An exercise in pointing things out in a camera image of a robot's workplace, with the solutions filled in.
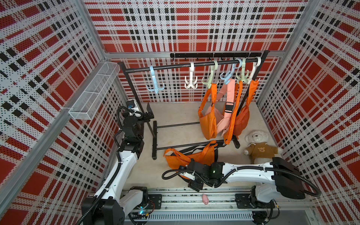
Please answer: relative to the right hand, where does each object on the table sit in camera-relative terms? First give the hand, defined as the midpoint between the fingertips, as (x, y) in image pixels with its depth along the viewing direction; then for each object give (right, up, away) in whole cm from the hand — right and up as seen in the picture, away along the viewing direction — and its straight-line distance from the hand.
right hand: (194, 178), depth 77 cm
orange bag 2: (+8, +9, +11) cm, 16 cm away
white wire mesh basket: (-72, +41, +14) cm, 84 cm away
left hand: (-28, +41, -3) cm, 50 cm away
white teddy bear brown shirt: (+41, +13, +7) cm, 44 cm away
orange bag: (+28, +32, +3) cm, 43 cm away
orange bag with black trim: (+8, +33, +1) cm, 34 cm away
